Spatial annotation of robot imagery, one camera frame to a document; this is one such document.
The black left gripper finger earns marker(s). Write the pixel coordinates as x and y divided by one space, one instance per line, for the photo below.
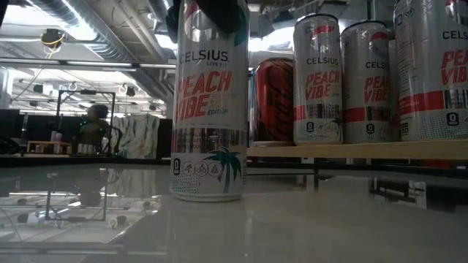
226 14
173 25

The red cola can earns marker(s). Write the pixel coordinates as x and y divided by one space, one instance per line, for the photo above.
274 106

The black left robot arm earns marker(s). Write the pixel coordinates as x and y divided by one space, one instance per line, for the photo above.
2 9

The small wooden background shelf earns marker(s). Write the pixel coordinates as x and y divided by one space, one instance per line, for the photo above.
44 143

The long ceiling light bar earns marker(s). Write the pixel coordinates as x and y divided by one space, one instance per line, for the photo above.
91 64

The white patterned hanging cloth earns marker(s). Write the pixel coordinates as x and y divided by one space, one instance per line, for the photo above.
137 137

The black ceiling-hung device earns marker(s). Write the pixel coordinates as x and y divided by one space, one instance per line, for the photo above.
53 38

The person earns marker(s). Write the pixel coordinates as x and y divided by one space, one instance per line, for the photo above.
93 131

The silver ventilation duct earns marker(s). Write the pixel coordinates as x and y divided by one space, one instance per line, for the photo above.
109 47

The black metal frame stand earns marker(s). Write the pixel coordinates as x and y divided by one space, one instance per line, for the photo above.
86 92

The wooden shelf with black frame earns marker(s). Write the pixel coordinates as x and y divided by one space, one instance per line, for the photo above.
365 149

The silver frame bracket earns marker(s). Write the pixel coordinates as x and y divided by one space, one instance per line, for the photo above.
418 195

